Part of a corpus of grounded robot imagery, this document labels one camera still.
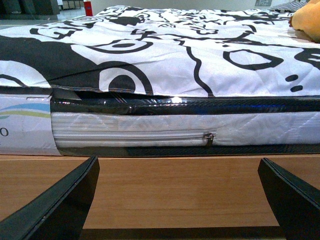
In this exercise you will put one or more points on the red fire extinguisher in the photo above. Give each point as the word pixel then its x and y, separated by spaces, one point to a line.
pixel 88 8

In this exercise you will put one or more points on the black and white patterned blanket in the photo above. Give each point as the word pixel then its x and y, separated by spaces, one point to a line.
pixel 164 52

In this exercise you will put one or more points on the wooden bed frame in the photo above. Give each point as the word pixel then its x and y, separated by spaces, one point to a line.
pixel 171 198

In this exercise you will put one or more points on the yellow plush toy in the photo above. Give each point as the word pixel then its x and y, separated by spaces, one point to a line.
pixel 307 20

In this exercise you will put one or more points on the white plastic-wrapped mattress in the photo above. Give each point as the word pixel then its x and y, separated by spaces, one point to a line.
pixel 60 122

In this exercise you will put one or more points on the striped grey pillow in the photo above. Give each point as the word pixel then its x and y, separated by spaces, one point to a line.
pixel 289 7

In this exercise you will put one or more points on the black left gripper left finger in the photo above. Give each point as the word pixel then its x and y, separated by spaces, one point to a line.
pixel 59 213

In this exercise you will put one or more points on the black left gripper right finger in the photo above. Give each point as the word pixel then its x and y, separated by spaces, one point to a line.
pixel 294 202

